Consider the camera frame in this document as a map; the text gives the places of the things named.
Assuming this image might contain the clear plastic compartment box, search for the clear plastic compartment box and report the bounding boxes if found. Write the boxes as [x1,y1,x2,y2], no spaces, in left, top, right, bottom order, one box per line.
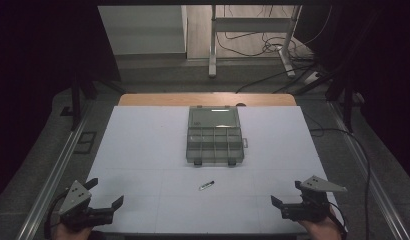
[185,105,249,168]

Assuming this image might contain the aluminium rail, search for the aluminium rail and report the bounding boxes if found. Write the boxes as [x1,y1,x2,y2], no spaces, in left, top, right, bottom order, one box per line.
[15,104,91,240]
[328,101,410,240]

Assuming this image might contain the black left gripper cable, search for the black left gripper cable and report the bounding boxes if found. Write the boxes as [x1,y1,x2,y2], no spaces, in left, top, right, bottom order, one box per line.
[43,190,71,240]

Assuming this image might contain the tangled black cables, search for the tangled black cables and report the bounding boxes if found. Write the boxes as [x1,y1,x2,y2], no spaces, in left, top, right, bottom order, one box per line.
[215,4,334,94]

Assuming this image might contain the long black floor cable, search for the long black floor cable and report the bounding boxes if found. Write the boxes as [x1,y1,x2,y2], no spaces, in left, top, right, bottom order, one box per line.
[308,127,373,240]

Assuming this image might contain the person's left hand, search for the person's left hand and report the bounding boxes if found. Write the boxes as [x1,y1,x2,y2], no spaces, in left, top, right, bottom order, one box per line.
[54,224,94,240]

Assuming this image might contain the black metal stand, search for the black metal stand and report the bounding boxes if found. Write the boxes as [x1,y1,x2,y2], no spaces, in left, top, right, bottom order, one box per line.
[294,71,366,134]
[60,74,127,132]

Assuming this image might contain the small black silver cylinder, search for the small black silver cylinder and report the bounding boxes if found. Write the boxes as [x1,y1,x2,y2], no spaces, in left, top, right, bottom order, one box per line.
[198,180,216,192]

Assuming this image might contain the white power strip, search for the white power strip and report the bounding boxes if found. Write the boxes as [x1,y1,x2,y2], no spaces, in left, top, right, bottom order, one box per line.
[302,70,323,85]

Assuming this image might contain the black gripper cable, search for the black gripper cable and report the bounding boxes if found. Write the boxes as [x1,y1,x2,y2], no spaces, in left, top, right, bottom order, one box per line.
[328,205,349,240]
[43,190,71,240]

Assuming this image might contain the white metal desk frame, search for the white metal desk frame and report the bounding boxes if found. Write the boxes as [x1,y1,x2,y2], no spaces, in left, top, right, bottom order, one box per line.
[207,4,304,79]

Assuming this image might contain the person's right hand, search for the person's right hand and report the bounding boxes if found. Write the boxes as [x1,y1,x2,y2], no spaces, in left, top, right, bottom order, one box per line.
[297,207,343,240]

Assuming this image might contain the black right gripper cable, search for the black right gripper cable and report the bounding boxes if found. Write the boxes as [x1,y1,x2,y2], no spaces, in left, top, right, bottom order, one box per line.
[328,205,349,240]

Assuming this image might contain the white table cover board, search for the white table cover board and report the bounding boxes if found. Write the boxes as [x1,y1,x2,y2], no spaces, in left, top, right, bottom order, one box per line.
[86,105,338,235]

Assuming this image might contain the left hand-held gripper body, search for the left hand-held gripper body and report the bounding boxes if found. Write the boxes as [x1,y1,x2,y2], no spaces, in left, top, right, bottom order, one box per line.
[58,180,114,232]

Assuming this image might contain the white cabinet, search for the white cabinet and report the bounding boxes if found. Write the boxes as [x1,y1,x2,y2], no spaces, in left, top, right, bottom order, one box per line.
[97,4,188,56]

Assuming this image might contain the dark floor socket plate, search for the dark floor socket plate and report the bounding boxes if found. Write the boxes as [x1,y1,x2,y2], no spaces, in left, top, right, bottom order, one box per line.
[73,131,98,155]

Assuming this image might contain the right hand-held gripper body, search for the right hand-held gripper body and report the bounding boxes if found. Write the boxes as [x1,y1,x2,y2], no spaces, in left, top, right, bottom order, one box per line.
[281,175,348,224]

